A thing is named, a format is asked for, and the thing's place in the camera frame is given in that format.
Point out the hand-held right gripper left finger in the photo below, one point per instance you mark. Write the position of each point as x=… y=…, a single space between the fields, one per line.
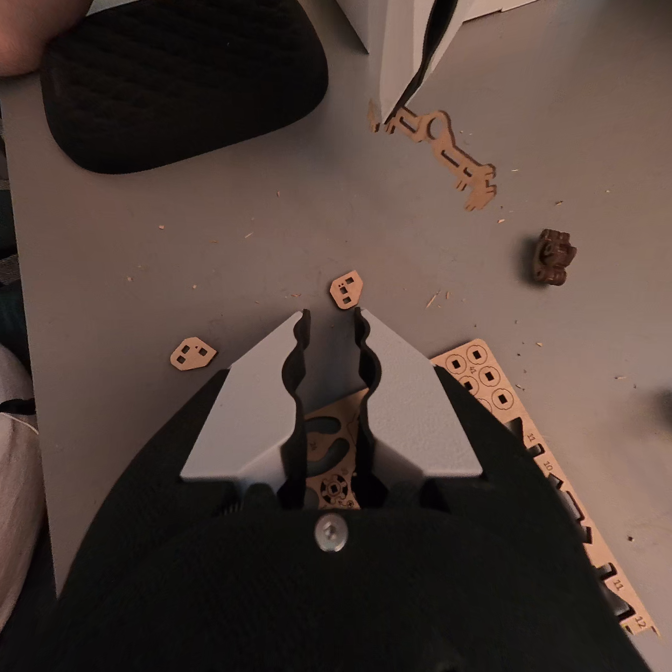
x=252 y=409

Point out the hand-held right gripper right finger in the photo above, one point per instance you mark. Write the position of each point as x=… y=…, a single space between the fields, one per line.
x=414 y=414

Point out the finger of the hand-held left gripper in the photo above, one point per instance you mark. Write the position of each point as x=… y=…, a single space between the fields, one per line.
x=404 y=47
x=461 y=9

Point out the small wooden plate with holes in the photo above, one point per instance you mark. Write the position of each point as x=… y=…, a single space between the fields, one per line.
x=195 y=363
x=356 y=292

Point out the long wooden part with holes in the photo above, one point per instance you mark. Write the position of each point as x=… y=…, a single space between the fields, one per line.
x=480 y=183

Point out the person's left forearm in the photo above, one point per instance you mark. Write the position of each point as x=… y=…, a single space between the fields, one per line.
x=26 y=36

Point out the laser-cut wooden parts sheet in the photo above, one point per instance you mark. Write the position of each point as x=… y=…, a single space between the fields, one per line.
x=517 y=420

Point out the white box with gold rings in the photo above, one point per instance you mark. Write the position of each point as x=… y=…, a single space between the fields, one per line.
x=363 y=18

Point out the small dark brown wooden assembly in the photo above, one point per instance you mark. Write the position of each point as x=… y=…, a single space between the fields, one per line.
x=551 y=257

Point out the person's white clothing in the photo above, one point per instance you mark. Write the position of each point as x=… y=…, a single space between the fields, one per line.
x=13 y=472

